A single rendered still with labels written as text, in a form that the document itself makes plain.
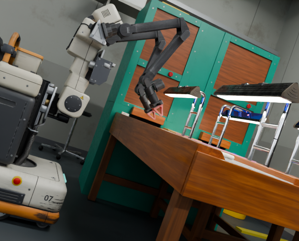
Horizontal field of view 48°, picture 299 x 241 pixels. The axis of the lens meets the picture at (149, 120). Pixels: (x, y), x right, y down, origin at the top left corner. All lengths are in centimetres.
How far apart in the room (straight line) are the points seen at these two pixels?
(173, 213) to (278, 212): 39
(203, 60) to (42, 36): 251
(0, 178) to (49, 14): 332
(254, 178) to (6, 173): 128
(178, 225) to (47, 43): 396
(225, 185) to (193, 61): 202
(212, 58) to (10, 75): 188
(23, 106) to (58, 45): 303
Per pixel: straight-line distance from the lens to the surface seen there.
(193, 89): 227
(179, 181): 122
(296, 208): 140
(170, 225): 125
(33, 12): 496
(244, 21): 592
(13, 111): 194
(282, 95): 140
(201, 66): 315
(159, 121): 294
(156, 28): 211
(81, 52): 214
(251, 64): 339
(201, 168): 117
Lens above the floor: 77
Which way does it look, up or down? level
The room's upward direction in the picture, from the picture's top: 20 degrees clockwise
